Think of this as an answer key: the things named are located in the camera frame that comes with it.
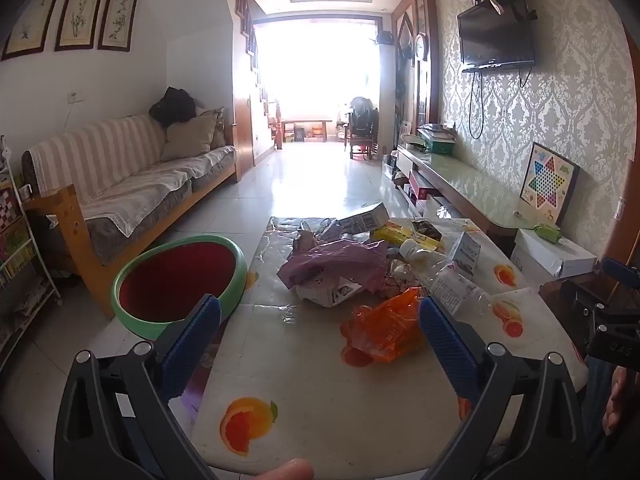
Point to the round wall clock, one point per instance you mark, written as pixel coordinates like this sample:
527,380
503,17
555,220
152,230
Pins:
422,47

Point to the white book rack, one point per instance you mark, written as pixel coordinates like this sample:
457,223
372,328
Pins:
26,283

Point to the wooden chair with clothes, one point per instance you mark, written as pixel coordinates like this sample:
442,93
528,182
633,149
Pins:
361,130

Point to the far wooden bench table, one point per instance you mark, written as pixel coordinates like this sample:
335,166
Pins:
305,130

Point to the white patterned paper cup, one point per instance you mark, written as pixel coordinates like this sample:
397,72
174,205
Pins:
411,250

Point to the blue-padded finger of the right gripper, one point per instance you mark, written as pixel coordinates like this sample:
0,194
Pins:
621,273

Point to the beige cushion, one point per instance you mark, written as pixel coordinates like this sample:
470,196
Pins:
195,137

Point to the purple plastic bag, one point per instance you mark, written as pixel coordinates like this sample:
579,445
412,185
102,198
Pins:
361,263

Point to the chinese checkers board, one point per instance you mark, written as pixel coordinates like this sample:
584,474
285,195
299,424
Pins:
549,183

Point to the yellow tea drink carton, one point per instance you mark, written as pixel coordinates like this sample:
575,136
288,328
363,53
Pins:
396,234

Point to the long TV cabinet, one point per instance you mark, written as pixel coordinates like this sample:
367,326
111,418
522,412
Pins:
493,207

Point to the person's left thumb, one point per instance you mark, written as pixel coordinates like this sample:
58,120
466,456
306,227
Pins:
297,469

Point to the person's right hand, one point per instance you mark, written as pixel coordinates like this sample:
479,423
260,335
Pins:
614,406

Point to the small white paper box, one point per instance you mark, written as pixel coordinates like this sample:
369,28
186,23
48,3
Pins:
465,254

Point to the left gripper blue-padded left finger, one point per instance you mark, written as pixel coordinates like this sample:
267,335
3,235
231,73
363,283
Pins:
114,421

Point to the right framed botanical picture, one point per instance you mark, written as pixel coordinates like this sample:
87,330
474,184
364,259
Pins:
117,24

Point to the orange plastic bag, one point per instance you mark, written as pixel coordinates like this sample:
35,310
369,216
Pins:
384,333

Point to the fruit-print tablecloth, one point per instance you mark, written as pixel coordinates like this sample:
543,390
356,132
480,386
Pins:
349,422

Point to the black bag on sofa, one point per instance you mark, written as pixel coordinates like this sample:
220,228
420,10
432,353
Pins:
176,105

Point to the green red trash basin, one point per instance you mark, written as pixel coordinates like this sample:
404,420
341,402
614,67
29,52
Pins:
161,286

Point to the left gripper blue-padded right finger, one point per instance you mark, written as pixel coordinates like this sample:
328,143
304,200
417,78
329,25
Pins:
524,421

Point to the wall-mounted black television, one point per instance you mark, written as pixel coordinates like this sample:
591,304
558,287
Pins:
497,35

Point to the white milk carton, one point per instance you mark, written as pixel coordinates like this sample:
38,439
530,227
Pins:
365,219

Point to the framed botanical picture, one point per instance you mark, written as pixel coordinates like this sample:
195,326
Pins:
29,34
77,26
117,24

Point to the white cardboard box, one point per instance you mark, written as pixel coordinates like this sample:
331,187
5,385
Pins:
542,262
327,293

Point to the small green wrapped object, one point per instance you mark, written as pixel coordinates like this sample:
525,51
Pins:
549,233

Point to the wooden striped-cover sofa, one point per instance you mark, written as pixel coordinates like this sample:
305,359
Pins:
102,193

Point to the green box on cabinet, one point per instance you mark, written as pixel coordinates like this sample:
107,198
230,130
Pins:
438,138

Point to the clear plastic bottle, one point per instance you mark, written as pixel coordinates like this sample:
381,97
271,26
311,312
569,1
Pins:
440,278

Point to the left framed botanical picture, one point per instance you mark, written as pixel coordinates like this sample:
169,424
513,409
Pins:
29,34

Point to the middle framed botanical picture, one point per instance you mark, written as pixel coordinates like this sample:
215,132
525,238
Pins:
77,26

